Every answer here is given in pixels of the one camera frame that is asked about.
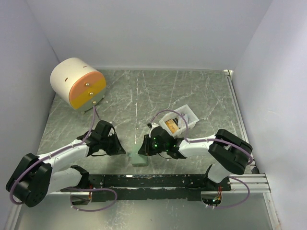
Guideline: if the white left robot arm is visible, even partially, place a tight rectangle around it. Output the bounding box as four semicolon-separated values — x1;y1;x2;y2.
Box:
6;120;126;207

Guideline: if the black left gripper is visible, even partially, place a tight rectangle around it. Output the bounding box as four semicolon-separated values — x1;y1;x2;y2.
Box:
100;131;126;155

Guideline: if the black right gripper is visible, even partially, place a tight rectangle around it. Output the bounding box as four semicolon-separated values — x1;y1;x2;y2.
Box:
138;134;168;156

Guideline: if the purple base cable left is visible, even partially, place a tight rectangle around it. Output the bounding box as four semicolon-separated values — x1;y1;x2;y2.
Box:
64;186;118;212

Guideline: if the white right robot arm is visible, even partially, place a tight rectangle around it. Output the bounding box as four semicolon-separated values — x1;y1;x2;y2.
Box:
137;123;253;191

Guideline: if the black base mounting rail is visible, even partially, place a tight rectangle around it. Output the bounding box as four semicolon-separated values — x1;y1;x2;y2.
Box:
59;173;232;203

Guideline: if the white plastic card tray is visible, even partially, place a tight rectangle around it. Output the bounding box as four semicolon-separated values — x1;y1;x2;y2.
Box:
159;104;199;137

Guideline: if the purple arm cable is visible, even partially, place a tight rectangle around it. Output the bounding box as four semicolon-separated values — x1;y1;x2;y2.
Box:
9;105;101;204
150;109;254;166

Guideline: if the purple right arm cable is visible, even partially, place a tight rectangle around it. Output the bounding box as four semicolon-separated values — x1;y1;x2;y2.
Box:
150;109;254;166

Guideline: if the stack of cards in tray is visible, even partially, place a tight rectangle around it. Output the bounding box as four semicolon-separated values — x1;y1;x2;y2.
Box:
165;114;190;134

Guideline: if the round white drawer cabinet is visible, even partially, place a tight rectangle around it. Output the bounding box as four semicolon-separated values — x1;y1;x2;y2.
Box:
50;57;106;112

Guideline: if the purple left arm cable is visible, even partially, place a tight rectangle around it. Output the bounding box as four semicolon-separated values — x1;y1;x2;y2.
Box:
9;105;101;204

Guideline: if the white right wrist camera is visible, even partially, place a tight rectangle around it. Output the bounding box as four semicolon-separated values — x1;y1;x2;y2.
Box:
147;122;159;133

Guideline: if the green card holder wallet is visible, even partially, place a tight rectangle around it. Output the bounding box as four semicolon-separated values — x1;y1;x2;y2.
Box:
127;144;148;167

